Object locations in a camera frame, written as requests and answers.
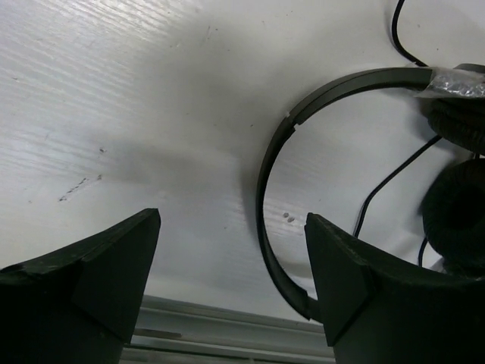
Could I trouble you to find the aluminium table rail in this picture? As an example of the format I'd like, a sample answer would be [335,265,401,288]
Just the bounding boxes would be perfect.
[128,296,336,363]

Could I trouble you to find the black taped headphones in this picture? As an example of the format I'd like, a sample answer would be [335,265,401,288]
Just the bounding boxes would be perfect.
[255,0,485,322]

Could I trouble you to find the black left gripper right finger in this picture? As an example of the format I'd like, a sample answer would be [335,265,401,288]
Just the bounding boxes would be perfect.
[305,213,484,363]

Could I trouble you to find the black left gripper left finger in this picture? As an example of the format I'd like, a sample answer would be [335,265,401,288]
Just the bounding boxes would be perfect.
[1,209,161,363]

